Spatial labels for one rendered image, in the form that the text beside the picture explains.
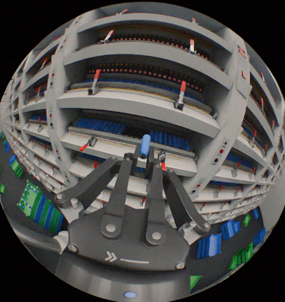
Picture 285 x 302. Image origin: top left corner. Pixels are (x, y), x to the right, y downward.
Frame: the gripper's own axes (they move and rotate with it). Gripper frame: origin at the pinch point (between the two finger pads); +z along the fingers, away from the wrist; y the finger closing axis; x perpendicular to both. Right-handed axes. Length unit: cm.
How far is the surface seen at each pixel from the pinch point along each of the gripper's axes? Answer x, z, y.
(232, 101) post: 20.9, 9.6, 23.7
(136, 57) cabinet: 33.7, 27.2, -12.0
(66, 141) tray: -8.2, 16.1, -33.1
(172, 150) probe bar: -3.4, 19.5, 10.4
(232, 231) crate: -95, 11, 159
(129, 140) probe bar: -3.5, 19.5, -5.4
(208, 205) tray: -42, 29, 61
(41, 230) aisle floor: -111, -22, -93
